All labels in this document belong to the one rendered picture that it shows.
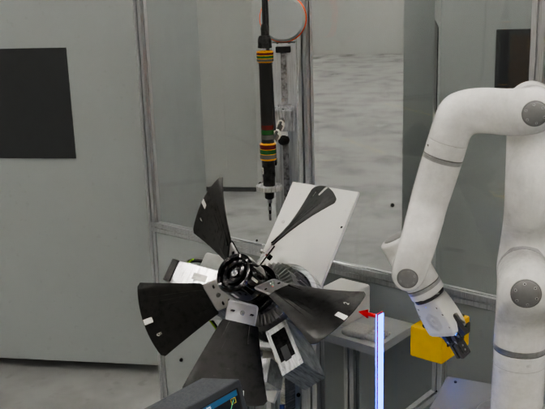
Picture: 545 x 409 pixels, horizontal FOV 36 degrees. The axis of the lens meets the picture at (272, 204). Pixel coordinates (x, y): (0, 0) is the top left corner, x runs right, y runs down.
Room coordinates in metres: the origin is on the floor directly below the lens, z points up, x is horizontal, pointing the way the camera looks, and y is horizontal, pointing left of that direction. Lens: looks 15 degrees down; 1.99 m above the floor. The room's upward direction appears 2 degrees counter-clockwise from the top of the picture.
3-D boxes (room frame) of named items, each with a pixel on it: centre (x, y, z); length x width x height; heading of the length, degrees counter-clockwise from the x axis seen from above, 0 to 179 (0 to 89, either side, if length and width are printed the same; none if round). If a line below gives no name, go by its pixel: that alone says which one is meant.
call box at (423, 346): (2.16, -0.46, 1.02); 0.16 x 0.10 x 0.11; 140
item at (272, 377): (2.19, 0.03, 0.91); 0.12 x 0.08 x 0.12; 140
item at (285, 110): (2.79, -0.05, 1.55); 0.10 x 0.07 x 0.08; 175
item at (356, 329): (2.56, -0.30, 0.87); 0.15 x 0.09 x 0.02; 54
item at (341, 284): (2.74, -0.22, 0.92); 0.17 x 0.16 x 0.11; 140
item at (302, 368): (2.16, -0.05, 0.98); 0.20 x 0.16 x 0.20; 140
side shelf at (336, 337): (2.67, -0.26, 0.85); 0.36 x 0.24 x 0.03; 50
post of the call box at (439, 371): (2.16, -0.46, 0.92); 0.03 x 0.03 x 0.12; 50
